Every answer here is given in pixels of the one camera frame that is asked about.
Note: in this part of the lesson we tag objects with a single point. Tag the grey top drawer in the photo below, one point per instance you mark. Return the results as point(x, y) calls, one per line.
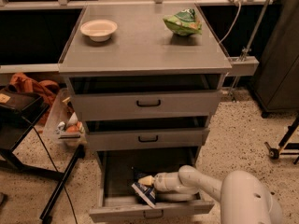
point(144, 97)

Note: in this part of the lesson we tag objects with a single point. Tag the clear plastic bin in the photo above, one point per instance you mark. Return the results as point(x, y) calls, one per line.
point(60, 118)

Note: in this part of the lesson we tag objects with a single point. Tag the metal pole stand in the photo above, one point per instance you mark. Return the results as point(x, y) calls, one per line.
point(244, 53)

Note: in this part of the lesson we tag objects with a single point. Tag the green chip bag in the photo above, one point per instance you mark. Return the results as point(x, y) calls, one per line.
point(184, 23)

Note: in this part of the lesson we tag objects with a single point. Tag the blue chip bag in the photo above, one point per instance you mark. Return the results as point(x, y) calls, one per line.
point(145, 192)

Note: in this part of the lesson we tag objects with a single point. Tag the black wheeled stand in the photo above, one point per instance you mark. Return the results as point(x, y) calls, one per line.
point(285, 146)

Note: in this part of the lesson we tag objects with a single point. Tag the orange jacket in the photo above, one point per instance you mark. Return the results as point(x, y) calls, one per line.
point(47, 89)

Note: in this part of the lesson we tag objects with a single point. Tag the grey drawer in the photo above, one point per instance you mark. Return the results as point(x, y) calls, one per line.
point(126, 134)
point(144, 97)
point(118, 200)

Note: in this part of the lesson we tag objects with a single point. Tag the black side table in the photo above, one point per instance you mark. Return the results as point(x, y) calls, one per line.
point(20, 112)

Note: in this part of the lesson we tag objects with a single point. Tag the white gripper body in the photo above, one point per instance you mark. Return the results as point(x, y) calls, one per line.
point(163, 182)

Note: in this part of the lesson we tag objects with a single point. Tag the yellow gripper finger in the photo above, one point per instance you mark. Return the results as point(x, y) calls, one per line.
point(147, 180)

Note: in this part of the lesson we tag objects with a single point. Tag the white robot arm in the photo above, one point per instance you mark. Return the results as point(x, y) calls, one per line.
point(243, 198)

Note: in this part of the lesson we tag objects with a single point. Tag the grey bottom drawer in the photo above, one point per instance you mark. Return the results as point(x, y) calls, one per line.
point(118, 200)

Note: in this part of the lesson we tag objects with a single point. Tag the grey drawer cabinet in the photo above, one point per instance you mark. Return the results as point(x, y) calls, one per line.
point(142, 46)

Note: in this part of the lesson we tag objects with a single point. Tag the grey middle drawer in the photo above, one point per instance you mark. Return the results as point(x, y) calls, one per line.
point(126, 134)

